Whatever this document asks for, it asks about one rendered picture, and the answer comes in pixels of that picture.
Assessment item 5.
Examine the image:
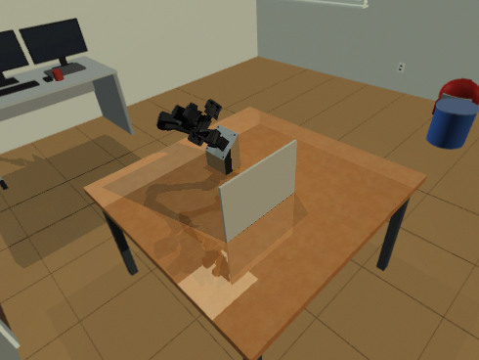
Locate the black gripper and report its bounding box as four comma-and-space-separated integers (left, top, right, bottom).
188, 100, 222, 146

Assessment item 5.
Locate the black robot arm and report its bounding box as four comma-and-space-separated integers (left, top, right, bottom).
156, 103, 229, 152

